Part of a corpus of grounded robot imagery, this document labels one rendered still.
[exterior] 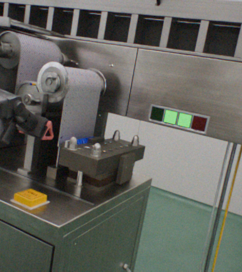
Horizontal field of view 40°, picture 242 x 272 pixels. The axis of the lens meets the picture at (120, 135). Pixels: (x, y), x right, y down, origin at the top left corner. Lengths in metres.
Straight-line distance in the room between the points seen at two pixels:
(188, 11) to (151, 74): 0.28
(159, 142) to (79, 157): 2.81
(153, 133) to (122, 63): 2.52
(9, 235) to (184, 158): 2.95
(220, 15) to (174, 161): 2.70
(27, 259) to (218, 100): 0.87
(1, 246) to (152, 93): 0.81
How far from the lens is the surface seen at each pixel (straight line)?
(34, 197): 1.03
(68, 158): 1.19
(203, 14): 1.39
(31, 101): 1.21
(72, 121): 1.29
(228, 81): 1.32
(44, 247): 1.03
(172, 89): 1.38
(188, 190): 3.91
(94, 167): 1.13
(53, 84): 1.22
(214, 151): 3.75
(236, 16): 1.36
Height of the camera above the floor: 1.33
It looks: 11 degrees down
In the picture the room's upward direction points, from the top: 10 degrees clockwise
